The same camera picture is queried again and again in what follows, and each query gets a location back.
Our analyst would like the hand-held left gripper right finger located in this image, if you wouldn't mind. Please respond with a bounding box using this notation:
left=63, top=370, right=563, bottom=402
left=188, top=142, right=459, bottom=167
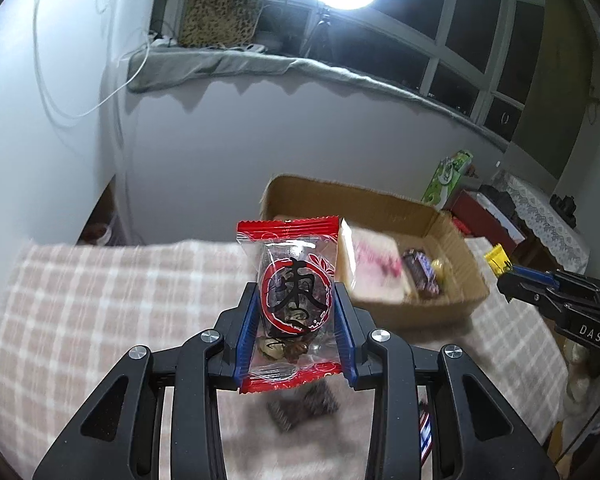
left=332, top=282, right=561, bottom=480

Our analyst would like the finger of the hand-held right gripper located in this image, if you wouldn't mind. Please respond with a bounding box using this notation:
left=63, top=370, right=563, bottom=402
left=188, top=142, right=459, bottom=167
left=496, top=275, right=576, bottom=322
left=509, top=264, right=563, bottom=286

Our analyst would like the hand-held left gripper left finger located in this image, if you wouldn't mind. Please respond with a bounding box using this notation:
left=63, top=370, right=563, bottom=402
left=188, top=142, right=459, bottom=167
left=32, top=282, right=261, bottom=480

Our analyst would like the yellow candy packet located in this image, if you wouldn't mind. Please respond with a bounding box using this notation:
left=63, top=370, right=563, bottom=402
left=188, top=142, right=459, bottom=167
left=483, top=244, right=513, bottom=277

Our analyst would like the red clear date packet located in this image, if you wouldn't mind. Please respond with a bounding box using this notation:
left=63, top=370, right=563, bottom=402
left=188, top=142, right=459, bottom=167
left=236, top=215, right=343, bottom=395

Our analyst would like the pink print bread packet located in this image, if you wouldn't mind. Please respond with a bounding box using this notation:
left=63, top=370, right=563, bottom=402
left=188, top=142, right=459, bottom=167
left=337, top=219, right=413, bottom=306

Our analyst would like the cardboard box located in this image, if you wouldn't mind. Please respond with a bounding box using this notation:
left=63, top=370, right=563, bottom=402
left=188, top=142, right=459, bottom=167
left=260, top=174, right=491, bottom=331

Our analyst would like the brown chocolate bar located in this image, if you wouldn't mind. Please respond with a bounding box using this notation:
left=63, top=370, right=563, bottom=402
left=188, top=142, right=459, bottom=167
left=414, top=280, right=442, bottom=302
left=401, top=249, right=435, bottom=286

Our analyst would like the dark ornament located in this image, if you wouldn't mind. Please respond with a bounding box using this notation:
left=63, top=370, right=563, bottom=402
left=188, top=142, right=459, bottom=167
left=550, top=194, right=578, bottom=216

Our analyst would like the dark striped snack packet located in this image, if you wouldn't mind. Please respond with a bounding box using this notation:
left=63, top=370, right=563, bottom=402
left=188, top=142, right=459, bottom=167
left=266, top=384, right=341, bottom=433

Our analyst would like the large red box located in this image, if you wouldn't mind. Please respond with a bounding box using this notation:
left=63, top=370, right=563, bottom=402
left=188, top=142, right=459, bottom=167
left=450, top=187, right=528, bottom=256

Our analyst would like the green carton box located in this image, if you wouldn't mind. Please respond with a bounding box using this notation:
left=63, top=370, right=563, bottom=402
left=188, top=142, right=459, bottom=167
left=422, top=150, right=473, bottom=211

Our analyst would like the olive curtain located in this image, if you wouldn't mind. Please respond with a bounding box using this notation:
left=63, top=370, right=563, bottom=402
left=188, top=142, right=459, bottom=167
left=510, top=0, right=596, bottom=181

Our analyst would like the grey windowsill cloth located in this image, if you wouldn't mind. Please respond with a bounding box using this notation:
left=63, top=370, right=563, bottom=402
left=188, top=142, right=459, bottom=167
left=127, top=45, right=511, bottom=153

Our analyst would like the window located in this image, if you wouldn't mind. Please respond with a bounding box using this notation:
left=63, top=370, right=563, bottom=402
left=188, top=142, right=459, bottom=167
left=150, top=0, right=546, bottom=143

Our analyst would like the black tripod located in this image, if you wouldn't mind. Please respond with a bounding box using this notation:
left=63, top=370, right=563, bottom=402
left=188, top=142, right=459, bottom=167
left=300, top=7, right=341, bottom=63

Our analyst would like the leopard print cushion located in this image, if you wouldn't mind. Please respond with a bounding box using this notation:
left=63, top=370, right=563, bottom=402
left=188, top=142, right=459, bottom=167
left=179, top=0, right=262, bottom=48

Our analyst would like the white cable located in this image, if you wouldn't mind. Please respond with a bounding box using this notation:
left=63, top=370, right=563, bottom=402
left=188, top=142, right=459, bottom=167
left=32, top=0, right=151, bottom=121

